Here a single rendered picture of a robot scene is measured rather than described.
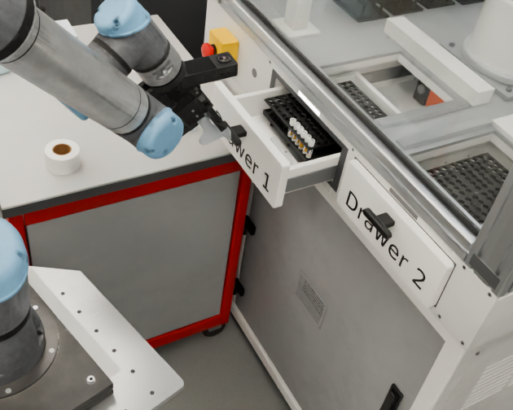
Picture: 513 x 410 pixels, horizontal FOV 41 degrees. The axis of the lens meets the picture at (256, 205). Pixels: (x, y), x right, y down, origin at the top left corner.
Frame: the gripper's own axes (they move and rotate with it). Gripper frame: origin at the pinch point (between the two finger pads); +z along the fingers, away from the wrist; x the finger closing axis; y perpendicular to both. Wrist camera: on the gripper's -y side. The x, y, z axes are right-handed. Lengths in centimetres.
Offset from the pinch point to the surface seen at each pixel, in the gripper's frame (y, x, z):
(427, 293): -9.7, 44.5, 16.2
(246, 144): -1.3, 1.5, 6.0
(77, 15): 14, -97, 23
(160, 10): -6, -83, 30
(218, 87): -4.0, -11.9, 2.2
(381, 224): -11.0, 32.4, 9.1
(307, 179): -6.4, 12.8, 12.3
